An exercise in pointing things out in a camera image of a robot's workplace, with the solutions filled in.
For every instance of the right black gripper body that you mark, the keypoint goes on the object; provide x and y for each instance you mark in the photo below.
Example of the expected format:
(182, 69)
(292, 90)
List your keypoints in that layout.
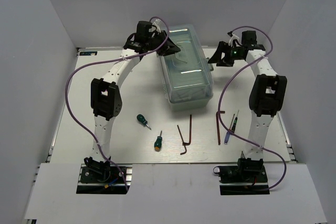
(231, 54)

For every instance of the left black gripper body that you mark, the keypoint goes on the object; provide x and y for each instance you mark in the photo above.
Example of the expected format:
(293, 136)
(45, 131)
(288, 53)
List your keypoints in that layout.
(159, 40)

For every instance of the green toolbox with clear lid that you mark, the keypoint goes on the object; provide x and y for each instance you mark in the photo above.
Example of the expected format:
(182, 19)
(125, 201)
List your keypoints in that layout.
(186, 75)

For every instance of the black green precision screwdriver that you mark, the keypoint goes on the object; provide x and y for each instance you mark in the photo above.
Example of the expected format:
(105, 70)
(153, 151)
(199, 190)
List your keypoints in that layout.
(233, 127)

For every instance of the dark green stubby screwdriver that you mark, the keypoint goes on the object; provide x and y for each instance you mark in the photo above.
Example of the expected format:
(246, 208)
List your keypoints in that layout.
(142, 120)

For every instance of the blue handled precision screwdriver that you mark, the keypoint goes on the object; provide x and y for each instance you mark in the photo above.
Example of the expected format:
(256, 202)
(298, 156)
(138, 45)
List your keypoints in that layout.
(226, 139)

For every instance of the long brown hex key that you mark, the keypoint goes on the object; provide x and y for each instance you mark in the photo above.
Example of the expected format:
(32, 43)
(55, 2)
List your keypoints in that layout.
(190, 133)

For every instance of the small brown hex key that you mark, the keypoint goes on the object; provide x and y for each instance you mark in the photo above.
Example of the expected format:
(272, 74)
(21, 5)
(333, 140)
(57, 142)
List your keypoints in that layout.
(182, 141)

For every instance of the green orange stubby screwdriver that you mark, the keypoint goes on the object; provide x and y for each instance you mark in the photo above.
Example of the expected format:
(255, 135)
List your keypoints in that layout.
(158, 142)

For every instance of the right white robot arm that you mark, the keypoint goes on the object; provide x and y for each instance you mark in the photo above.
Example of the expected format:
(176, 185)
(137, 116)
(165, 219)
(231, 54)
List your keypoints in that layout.
(265, 101)

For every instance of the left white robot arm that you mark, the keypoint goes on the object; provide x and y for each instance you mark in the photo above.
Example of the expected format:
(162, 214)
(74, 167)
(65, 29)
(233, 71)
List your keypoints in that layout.
(106, 99)

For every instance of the left blue table label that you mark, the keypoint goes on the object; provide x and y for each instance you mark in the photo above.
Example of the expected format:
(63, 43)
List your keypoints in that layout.
(88, 53)

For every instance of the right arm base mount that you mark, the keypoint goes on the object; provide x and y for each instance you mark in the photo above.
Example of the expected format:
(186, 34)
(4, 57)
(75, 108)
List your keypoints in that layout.
(247, 177)

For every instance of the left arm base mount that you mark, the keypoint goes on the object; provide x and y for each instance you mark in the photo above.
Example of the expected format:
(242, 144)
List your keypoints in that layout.
(111, 183)

